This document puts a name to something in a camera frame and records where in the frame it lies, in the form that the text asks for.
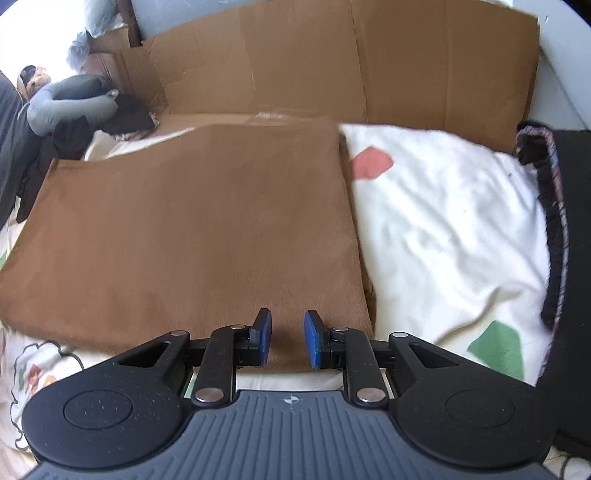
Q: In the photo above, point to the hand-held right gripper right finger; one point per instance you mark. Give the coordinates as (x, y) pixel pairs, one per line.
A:
(313, 341)

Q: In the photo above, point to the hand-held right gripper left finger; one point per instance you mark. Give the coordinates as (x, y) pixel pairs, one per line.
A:
(264, 337)

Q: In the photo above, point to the brown t-shirt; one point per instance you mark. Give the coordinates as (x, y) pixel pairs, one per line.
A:
(184, 230)

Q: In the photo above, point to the cream bear print blanket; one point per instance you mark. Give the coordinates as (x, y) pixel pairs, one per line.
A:
(438, 230)

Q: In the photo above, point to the crumpled black garment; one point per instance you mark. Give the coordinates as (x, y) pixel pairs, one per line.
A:
(134, 120)

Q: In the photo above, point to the folded black knit sweater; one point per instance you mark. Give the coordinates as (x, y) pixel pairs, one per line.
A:
(572, 277)

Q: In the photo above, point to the folded brown cardboard sheet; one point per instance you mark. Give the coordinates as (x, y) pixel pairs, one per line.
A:
(369, 69)

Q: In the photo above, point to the grey neck pillow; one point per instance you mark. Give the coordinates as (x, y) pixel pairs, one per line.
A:
(60, 106)

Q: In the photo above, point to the dark grey pillow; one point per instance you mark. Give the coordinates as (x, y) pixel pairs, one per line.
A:
(9, 152)

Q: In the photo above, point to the grey plastic wrapped mattress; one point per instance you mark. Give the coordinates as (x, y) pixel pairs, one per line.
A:
(184, 11)

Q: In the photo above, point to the crumpled clear plastic bag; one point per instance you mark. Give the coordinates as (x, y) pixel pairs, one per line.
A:
(78, 48)

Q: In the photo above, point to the plush toy with sunglasses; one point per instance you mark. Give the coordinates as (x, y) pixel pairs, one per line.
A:
(32, 81)

